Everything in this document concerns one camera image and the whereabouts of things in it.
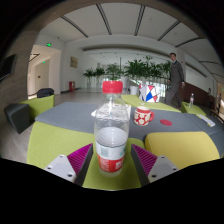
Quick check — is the person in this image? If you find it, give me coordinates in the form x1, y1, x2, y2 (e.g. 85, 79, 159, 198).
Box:
165, 52, 186, 108

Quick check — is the lime green bench cushion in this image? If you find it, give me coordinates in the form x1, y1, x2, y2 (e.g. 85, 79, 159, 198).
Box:
27, 120, 146, 191

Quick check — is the small clear plastic bottle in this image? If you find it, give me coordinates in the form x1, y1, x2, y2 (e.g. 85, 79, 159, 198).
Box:
188, 93, 195, 109

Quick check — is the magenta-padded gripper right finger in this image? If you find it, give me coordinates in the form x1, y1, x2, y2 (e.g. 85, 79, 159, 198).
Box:
130, 143, 180, 187

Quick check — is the row of potted green plants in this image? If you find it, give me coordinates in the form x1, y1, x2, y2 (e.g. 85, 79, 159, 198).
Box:
83, 55, 173, 96

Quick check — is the large lime green table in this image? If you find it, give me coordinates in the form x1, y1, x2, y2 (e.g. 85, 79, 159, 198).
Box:
120, 94, 183, 114

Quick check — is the black bag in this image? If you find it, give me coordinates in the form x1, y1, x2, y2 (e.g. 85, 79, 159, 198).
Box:
36, 87, 55, 99

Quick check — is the red white patterned mug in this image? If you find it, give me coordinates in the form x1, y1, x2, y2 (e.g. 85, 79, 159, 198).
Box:
133, 105, 155, 127

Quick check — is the lime green seat block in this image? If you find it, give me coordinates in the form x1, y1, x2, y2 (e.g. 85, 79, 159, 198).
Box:
19, 94, 56, 119

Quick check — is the clear red-capped water bottle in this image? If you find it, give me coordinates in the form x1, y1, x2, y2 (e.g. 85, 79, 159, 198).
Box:
93, 80, 132, 177

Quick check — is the framed wall picture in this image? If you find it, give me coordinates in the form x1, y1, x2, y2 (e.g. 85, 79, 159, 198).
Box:
69, 56, 79, 69

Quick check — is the small lime green table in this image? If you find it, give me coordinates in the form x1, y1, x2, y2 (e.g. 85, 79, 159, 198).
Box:
180, 101, 207, 117

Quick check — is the yellow bench cushion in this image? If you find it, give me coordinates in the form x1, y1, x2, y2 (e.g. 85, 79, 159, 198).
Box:
144, 131, 221, 170

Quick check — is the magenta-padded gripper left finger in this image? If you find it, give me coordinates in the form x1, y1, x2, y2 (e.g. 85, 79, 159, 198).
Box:
43, 143, 94, 187

